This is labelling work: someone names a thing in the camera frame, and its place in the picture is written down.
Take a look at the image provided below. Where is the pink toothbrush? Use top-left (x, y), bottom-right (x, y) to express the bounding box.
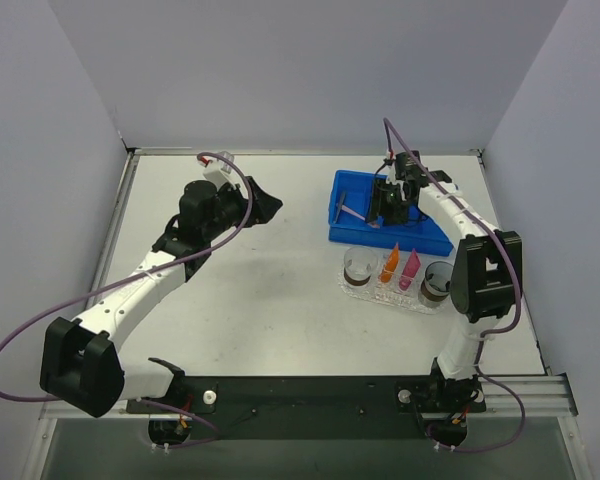
top-left (340, 205), bottom-right (380, 229)

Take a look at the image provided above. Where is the grey toothbrush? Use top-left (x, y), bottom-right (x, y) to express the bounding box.
top-left (333, 191), bottom-right (347, 224)

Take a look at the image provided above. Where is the orange toothpaste tube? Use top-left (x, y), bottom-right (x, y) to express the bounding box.
top-left (379, 243), bottom-right (400, 284)

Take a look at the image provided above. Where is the pink toothpaste tube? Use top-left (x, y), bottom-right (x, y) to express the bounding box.
top-left (398, 249), bottom-right (421, 292)

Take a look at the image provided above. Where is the clear cup brown band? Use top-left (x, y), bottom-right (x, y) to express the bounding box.
top-left (343, 246), bottom-right (378, 287)

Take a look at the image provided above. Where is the clear textured acrylic stand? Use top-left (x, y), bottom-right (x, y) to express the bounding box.
top-left (375, 256), bottom-right (422, 309)

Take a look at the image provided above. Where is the blue tinted cup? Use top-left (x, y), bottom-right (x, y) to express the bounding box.
top-left (419, 261), bottom-right (453, 308)

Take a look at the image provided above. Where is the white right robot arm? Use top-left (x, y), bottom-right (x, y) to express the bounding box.
top-left (366, 152), bottom-right (522, 407)

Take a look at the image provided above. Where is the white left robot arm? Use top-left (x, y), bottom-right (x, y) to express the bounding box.
top-left (40, 178), bottom-right (283, 418)

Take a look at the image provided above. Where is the clear textured oval tray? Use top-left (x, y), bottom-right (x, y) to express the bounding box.
top-left (338, 256), bottom-right (451, 315)

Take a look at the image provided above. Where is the blue plastic divided bin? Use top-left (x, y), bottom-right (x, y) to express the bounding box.
top-left (328, 170), bottom-right (453, 257)

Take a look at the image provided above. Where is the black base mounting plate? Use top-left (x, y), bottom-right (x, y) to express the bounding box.
top-left (127, 375), bottom-right (486, 444)

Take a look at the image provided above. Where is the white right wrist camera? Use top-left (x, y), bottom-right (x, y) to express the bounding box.
top-left (384, 149), bottom-right (402, 184)

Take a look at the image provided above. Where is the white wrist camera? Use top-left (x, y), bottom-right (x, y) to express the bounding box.
top-left (197, 155), bottom-right (239, 190)
top-left (384, 149), bottom-right (402, 184)

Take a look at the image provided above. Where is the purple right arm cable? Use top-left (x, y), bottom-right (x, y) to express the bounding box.
top-left (382, 117), bottom-right (526, 454)

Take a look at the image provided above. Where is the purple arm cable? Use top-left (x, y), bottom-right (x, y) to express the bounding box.
top-left (0, 151), bottom-right (256, 449)
top-left (382, 117), bottom-right (526, 454)

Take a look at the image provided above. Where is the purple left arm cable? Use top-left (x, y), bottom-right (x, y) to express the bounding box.
top-left (0, 151), bottom-right (256, 449)

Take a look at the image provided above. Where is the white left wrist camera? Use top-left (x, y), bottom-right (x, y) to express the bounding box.
top-left (197, 155), bottom-right (239, 190)

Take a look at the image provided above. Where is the aluminium frame rail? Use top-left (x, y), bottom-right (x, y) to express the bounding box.
top-left (481, 375), bottom-right (578, 418)

